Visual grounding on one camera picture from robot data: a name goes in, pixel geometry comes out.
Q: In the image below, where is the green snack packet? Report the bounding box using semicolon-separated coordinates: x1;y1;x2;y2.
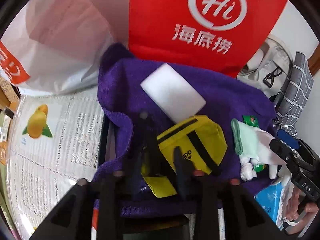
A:
242;115;259;128

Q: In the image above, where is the mint green cloth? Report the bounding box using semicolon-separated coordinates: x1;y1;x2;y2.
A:
231;119;261;158

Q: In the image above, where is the yellow Adidas pouch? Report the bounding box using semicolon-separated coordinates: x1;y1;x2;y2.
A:
141;115;227;198

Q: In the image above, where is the white foam sponge block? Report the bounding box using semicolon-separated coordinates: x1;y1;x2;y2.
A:
140;63;206;124

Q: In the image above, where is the person right hand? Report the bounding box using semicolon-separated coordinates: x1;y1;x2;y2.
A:
285;187;320;234

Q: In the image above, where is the grey checked cushion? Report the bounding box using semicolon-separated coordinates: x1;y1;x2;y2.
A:
274;51;314;138

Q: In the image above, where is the blue tissue pack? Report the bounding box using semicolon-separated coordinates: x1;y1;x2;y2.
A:
254;182;294;229

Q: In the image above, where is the beige backpack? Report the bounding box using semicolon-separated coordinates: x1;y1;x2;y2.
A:
236;34;293;98

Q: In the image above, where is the purple towel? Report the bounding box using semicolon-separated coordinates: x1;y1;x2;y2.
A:
93;43;276;217

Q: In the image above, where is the red Haidilao paper bag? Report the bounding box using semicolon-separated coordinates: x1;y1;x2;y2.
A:
129;0;287;77

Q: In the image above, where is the patterned book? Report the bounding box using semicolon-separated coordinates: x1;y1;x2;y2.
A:
0;77;20;106

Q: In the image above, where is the white Miniso plastic bag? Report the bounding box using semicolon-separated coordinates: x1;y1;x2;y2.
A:
1;0;114;96

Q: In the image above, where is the brown wooden door frame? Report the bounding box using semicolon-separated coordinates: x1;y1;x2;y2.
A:
308;50;320;76

